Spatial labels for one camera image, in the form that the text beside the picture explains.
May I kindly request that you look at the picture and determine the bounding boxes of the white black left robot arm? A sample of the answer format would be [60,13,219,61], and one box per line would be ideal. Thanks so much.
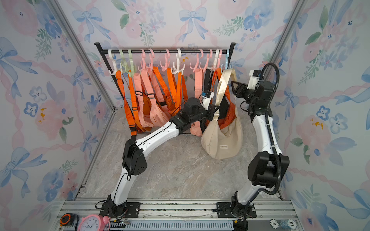
[99,97,219,218]

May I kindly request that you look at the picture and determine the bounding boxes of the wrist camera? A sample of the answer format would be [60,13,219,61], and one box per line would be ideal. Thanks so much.
[201,90,214,101]
[247,70,262,90]

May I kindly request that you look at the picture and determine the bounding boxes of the pink crossbody bag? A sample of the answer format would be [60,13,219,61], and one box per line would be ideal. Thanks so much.
[190,68,203,137]

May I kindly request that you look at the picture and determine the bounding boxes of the black metal garment rack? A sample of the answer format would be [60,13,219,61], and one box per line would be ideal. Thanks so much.
[94,42,237,142]

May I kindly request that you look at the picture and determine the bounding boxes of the white plastic hook middle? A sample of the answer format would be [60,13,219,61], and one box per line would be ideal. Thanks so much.
[171,48,185,75]

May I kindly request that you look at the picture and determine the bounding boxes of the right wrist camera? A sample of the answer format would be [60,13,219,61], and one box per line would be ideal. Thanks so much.
[247,70,262,90]

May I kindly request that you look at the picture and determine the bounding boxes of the light blue plastic hook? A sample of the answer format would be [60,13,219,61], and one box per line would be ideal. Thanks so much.
[225,50,231,70]

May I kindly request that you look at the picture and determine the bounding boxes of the beige crossbody bag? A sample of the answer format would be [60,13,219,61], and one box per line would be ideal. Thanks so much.
[200,68,243,160]

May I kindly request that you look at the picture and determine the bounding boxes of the green plastic hook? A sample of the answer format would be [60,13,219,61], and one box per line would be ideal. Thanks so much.
[119,48,136,78]

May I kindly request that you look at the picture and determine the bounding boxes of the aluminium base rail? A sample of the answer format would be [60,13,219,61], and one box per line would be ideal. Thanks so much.
[52,197,303,231]

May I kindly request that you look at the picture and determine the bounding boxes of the white plastic hook left end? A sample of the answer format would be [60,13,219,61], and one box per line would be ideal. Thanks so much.
[108,49,119,76]

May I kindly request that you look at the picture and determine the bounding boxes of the orange sling bag middle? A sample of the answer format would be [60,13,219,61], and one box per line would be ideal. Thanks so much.
[167,68,188,115]

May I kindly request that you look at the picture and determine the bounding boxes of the black crossbody bag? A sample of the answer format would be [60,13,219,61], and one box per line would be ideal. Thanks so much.
[203,69,214,91]

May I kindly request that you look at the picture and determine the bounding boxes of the white poker chips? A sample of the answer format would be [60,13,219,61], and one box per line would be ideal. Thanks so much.
[269,219,297,231]

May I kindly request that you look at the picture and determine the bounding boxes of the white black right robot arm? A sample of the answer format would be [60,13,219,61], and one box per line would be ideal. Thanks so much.
[213,63,290,229]

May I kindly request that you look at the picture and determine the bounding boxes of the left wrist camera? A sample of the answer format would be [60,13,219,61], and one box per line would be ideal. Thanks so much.
[201,90,214,101]

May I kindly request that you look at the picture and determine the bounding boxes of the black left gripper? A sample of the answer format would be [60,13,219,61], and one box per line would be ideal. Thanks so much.
[190,105,219,126]

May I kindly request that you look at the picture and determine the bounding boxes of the pink alarm clock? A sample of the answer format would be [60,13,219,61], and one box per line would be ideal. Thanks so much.
[78,215,110,231]

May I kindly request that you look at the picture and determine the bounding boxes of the orange black tape measure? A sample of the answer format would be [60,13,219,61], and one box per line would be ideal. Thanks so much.
[59,213,79,226]

